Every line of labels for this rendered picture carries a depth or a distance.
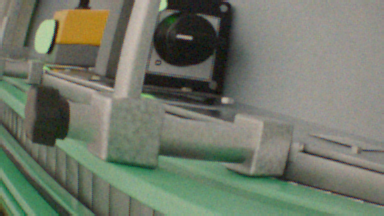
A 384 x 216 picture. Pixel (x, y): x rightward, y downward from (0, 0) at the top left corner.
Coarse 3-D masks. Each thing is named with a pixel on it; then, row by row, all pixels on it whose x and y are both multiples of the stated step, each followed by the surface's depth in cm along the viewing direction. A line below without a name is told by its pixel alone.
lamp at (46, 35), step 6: (42, 24) 101; (48, 24) 101; (54, 24) 101; (42, 30) 100; (48, 30) 100; (54, 30) 101; (36, 36) 102; (42, 36) 100; (48, 36) 100; (54, 36) 101; (36, 42) 101; (42, 42) 100; (48, 42) 101; (54, 42) 101; (36, 48) 101; (42, 48) 101; (48, 48) 101
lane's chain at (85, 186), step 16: (0, 112) 111; (16, 128) 96; (32, 144) 86; (48, 160) 79; (64, 160) 73; (64, 176) 73; (80, 176) 69; (96, 176) 65; (80, 192) 69; (96, 192) 65; (112, 192) 62; (96, 208) 65; (112, 208) 62; (128, 208) 59; (144, 208) 57
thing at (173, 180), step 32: (0, 96) 70; (96, 160) 41; (160, 160) 47; (192, 160) 47; (128, 192) 37; (160, 192) 34; (192, 192) 35; (224, 192) 36; (256, 192) 39; (288, 192) 37; (320, 192) 38
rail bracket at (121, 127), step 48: (144, 0) 40; (144, 48) 40; (48, 96) 38; (96, 96) 41; (48, 144) 38; (96, 144) 40; (144, 144) 40; (192, 144) 41; (240, 144) 42; (288, 144) 43
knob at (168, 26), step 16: (176, 16) 74; (192, 16) 73; (160, 32) 74; (176, 32) 71; (192, 32) 72; (208, 32) 74; (160, 48) 74; (176, 48) 73; (192, 48) 73; (208, 48) 74; (176, 64) 75; (192, 64) 74
